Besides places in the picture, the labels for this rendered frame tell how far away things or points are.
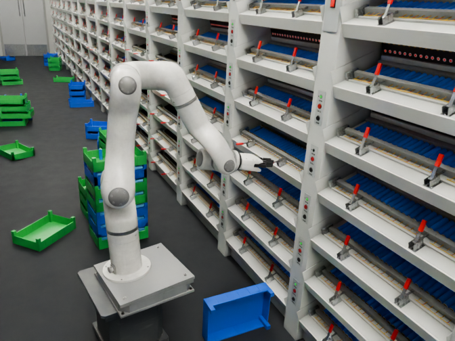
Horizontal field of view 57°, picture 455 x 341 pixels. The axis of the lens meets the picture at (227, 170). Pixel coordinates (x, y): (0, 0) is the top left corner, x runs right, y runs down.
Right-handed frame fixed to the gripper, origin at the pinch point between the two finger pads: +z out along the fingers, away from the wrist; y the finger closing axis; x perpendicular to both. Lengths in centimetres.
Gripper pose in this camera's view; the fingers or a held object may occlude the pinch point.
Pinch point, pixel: (267, 162)
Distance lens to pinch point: 174.8
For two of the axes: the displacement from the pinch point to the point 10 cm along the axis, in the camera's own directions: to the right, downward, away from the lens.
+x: 2.0, -9.4, -2.9
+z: 8.7, 0.3, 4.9
